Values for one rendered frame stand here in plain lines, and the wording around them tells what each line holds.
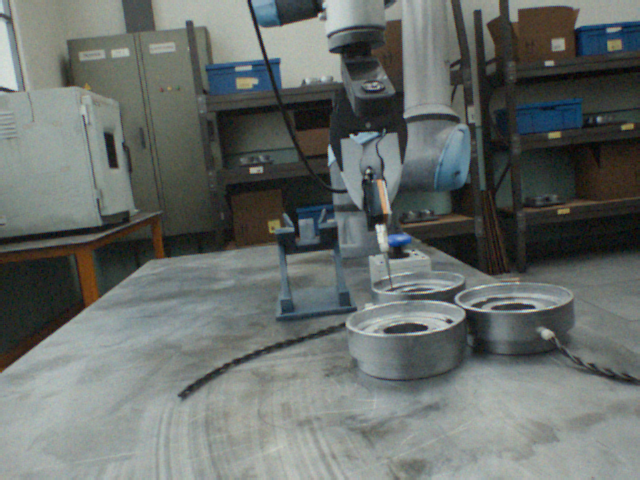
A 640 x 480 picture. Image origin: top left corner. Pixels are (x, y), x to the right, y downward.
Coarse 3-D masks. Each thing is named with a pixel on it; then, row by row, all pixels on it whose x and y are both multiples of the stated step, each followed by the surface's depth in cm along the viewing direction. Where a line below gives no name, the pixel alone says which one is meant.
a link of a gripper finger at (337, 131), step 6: (330, 114) 69; (336, 114) 69; (336, 120) 69; (330, 126) 69; (336, 126) 69; (342, 126) 69; (330, 132) 69; (336, 132) 69; (342, 132) 69; (348, 132) 69; (330, 138) 69; (336, 138) 69; (342, 138) 69; (330, 144) 69; (336, 144) 69; (336, 150) 69; (336, 156) 70; (342, 156) 70; (342, 162) 70; (342, 168) 70
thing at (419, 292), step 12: (396, 276) 68; (408, 276) 68; (420, 276) 68; (432, 276) 67; (444, 276) 66; (456, 276) 64; (372, 288) 62; (384, 288) 67; (408, 288) 65; (420, 288) 65; (432, 288) 64; (444, 288) 58; (456, 288) 59; (372, 300) 63; (384, 300) 60; (396, 300) 59; (408, 300) 58; (432, 300) 58; (444, 300) 58
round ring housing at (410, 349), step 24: (360, 312) 54; (384, 312) 55; (408, 312) 55; (432, 312) 54; (456, 312) 51; (360, 336) 47; (384, 336) 46; (408, 336) 45; (432, 336) 45; (456, 336) 47; (360, 360) 48; (384, 360) 46; (408, 360) 46; (432, 360) 46; (456, 360) 48
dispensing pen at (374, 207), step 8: (368, 168) 72; (368, 176) 72; (368, 184) 69; (376, 184) 69; (368, 192) 69; (376, 192) 69; (368, 200) 68; (376, 200) 68; (368, 208) 68; (376, 208) 68; (368, 216) 68; (376, 216) 68; (368, 224) 69; (376, 224) 69; (384, 224) 69; (376, 232) 69; (384, 232) 68; (384, 240) 68; (384, 248) 67; (384, 256) 67
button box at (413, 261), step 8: (376, 256) 79; (392, 256) 76; (400, 256) 75; (408, 256) 76; (416, 256) 76; (424, 256) 75; (376, 264) 74; (384, 264) 73; (392, 264) 73; (400, 264) 74; (408, 264) 74; (416, 264) 74; (424, 264) 74; (376, 272) 75; (384, 272) 74; (392, 272) 74; (400, 272) 74; (408, 272) 74
